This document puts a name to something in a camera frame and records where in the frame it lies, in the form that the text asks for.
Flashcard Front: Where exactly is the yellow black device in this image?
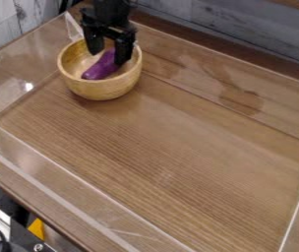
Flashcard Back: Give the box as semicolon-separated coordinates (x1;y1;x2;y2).
9;220;56;252

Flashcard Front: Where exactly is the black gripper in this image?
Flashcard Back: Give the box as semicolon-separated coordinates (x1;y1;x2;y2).
80;0;136;65

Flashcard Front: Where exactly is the clear acrylic barrier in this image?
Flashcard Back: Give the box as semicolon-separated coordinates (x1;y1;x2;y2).
136;24;299;139
0;110;195;252

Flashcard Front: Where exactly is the clear acrylic front barrier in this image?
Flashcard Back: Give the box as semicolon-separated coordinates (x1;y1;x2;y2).
0;110;195;252

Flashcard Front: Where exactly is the clear acrylic back barrier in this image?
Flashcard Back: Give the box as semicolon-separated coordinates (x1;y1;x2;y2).
136;24;299;139

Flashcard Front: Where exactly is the brown wooden bowl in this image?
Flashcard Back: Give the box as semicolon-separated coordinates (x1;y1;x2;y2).
57;39;143;100

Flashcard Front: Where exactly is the purple toy eggplant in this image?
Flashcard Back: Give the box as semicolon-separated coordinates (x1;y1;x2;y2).
81;48;119;80

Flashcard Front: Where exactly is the clear acrylic corner bracket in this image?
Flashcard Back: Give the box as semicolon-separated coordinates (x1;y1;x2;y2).
64;12;84;41

